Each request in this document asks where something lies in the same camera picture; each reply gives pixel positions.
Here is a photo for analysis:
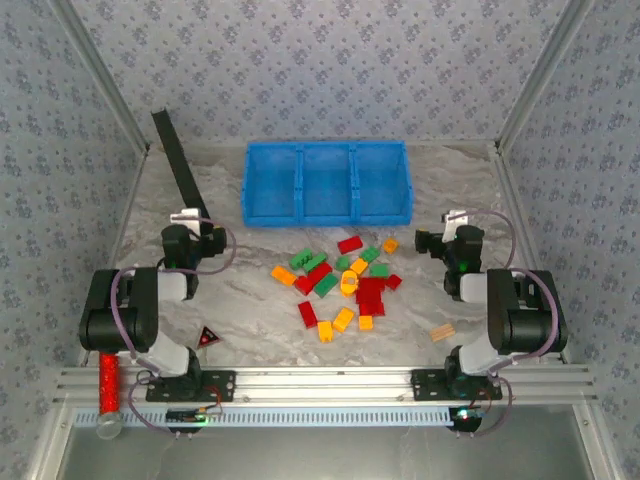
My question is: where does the small circuit board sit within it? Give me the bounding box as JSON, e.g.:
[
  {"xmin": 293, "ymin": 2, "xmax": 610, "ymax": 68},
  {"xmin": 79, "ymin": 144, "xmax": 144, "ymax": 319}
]
[
  {"xmin": 166, "ymin": 407, "xmax": 224, "ymax": 426},
  {"xmin": 448, "ymin": 405, "xmax": 484, "ymax": 432}
]

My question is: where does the yellow ring-shaped lego piece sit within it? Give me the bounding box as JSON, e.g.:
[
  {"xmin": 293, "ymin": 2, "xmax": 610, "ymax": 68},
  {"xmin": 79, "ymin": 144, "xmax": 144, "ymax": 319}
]
[{"xmin": 339, "ymin": 269, "xmax": 361, "ymax": 297}]

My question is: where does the red glitter tube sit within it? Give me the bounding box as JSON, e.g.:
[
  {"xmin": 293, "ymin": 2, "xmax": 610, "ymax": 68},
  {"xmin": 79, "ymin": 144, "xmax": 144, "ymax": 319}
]
[{"xmin": 94, "ymin": 351, "xmax": 124, "ymax": 441}]

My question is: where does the aluminium side rail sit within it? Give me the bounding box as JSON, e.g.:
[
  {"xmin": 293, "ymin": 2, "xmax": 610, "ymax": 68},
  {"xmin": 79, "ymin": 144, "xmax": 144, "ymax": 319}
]
[
  {"xmin": 489, "ymin": 144, "xmax": 571, "ymax": 364},
  {"xmin": 79, "ymin": 144, "xmax": 151, "ymax": 369}
]

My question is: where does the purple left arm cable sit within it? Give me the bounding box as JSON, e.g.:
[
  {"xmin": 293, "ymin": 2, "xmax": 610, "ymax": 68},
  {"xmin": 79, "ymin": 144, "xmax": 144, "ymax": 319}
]
[{"xmin": 110, "ymin": 218, "xmax": 237, "ymax": 437}]

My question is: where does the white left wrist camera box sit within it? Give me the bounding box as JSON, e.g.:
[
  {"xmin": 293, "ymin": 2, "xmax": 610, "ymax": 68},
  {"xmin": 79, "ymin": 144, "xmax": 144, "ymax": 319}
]
[{"xmin": 169, "ymin": 207, "xmax": 215, "ymax": 237}]

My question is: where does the black grey checkered chessboard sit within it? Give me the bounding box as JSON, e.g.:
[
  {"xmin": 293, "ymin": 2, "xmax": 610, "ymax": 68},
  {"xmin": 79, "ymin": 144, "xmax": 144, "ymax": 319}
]
[{"xmin": 151, "ymin": 108, "xmax": 214, "ymax": 221}]

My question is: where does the aluminium frame leg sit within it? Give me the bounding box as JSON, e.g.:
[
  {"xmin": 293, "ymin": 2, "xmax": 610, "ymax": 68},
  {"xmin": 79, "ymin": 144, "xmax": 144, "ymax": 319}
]
[
  {"xmin": 24, "ymin": 402, "xmax": 76, "ymax": 480},
  {"xmin": 572, "ymin": 402, "xmax": 629, "ymax": 480}
]

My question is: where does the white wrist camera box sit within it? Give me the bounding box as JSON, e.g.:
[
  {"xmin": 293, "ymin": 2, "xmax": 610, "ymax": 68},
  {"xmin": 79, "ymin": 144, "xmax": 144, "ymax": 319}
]
[
  {"xmin": 440, "ymin": 209, "xmax": 470, "ymax": 242},
  {"xmin": 169, "ymin": 207, "xmax": 215, "ymax": 237}
]

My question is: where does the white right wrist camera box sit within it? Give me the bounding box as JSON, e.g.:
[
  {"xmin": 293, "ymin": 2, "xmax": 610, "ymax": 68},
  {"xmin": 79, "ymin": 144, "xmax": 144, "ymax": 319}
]
[{"xmin": 440, "ymin": 209, "xmax": 470, "ymax": 242}]

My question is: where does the red black triangle sign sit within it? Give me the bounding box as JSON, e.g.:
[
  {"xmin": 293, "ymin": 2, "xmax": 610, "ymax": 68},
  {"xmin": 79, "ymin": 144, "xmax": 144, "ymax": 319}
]
[{"xmin": 195, "ymin": 325, "xmax": 222, "ymax": 351}]

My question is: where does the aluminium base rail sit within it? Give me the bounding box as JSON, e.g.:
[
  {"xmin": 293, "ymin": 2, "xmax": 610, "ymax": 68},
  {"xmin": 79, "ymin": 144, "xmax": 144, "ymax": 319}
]
[{"xmin": 52, "ymin": 364, "xmax": 599, "ymax": 406}]

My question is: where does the blue-grey slotted cable duct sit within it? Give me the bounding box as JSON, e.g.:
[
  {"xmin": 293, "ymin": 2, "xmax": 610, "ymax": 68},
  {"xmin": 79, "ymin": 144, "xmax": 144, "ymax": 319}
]
[{"xmin": 72, "ymin": 405, "xmax": 459, "ymax": 429}]

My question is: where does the aluminium frame post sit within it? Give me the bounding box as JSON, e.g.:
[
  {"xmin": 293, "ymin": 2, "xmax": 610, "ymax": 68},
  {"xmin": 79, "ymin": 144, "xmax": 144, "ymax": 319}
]
[
  {"xmin": 493, "ymin": 0, "xmax": 599, "ymax": 151},
  {"xmin": 47, "ymin": 0, "xmax": 152, "ymax": 151}
]

